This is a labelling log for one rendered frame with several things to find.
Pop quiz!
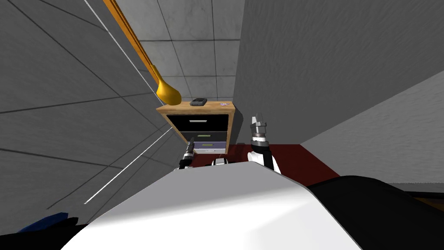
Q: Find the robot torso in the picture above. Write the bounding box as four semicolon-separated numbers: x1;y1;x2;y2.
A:
60;157;364;250

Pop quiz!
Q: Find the dark red rug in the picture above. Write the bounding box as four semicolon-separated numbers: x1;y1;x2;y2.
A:
189;144;341;190

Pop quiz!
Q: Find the orange door leaf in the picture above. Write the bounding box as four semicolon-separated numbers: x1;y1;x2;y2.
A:
102;0;161;85

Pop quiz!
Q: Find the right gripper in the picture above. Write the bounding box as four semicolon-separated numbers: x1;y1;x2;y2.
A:
250;112;268;136

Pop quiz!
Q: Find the wooden cabinet with drawers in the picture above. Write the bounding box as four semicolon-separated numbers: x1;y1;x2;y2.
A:
156;98;237;155

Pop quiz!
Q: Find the yellow door handle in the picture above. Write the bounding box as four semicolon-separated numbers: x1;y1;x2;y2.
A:
151;64;183;106

